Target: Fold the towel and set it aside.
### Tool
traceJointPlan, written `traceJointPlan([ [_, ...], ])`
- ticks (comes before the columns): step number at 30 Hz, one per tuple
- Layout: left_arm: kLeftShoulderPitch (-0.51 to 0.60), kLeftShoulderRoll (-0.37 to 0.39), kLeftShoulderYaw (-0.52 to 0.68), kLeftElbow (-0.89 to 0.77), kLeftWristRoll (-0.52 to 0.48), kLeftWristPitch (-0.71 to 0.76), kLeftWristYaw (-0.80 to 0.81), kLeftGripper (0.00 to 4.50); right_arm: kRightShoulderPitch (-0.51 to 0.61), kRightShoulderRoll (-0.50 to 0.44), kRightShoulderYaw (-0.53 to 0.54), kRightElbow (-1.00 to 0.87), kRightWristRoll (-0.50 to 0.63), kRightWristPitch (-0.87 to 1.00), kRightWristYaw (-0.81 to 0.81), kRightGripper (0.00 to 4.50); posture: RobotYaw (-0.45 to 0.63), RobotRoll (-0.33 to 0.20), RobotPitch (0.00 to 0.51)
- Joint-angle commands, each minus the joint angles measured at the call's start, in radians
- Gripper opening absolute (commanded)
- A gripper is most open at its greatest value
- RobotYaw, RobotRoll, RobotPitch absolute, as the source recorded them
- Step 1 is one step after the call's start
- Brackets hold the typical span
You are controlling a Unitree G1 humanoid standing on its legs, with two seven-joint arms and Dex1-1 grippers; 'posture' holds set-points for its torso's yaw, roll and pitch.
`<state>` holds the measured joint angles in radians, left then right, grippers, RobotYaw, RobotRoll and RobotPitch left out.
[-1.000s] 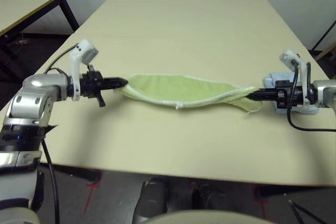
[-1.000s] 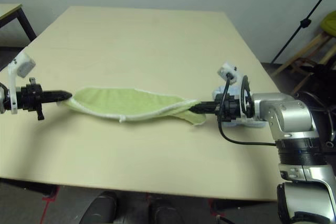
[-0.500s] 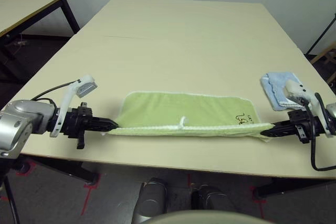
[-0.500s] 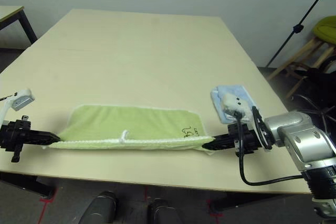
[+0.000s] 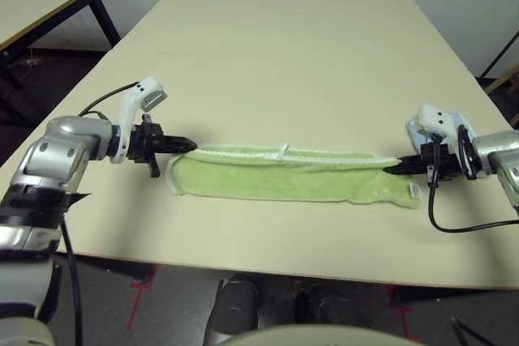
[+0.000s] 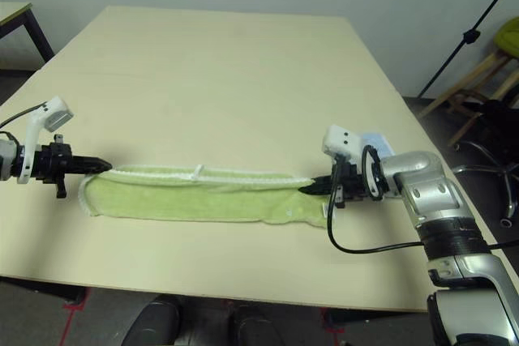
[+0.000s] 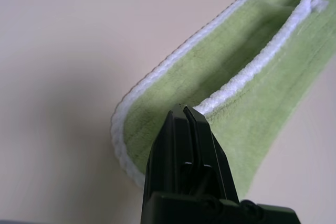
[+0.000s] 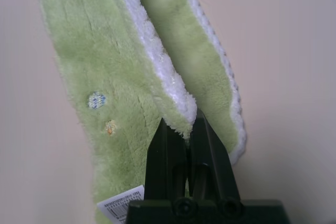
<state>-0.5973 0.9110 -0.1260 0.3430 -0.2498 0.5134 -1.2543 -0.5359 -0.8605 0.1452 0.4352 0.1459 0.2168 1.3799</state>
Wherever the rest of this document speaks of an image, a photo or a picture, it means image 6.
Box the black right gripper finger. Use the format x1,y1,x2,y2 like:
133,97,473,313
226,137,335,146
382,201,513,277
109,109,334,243
298,184,336,197
307,175,336,188

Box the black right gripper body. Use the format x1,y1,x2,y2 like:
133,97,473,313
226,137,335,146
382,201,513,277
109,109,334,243
330,155,372,210

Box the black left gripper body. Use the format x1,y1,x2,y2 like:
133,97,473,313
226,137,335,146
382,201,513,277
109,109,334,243
30,133,75,200

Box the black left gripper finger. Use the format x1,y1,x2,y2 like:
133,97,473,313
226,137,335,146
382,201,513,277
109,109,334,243
71,155,111,167
71,164,113,175

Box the green towel white trim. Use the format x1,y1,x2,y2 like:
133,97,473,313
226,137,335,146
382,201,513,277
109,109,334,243
79,163,330,229

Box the folded blue towel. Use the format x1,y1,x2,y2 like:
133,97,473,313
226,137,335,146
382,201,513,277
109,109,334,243
358,130,394,157

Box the beige side table black legs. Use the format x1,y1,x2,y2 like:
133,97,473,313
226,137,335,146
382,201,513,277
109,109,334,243
0,1,56,75

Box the black right robot foot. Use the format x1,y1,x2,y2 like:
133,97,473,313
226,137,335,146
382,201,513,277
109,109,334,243
229,303,285,346

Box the black robot foot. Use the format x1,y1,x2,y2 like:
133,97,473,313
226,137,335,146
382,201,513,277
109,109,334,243
229,303,285,346
121,299,182,346

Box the black office chair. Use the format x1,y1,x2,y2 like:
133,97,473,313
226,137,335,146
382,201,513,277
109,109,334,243
449,98,519,228

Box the black left robot foot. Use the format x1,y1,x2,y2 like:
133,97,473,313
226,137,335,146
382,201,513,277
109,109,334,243
121,299,182,346

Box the black stand pole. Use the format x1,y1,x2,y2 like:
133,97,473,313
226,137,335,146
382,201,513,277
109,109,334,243
417,0,519,98

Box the wooden stool green cushion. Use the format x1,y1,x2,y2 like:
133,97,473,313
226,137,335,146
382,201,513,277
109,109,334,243
419,16,519,147

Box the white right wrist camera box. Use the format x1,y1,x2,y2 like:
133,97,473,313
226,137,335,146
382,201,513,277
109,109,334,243
321,125,366,160

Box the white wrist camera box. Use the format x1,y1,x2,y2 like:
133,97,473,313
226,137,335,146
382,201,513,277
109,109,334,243
321,125,366,160
18,95,76,185

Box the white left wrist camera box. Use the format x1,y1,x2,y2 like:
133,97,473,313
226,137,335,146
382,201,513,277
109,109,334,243
18,95,76,185

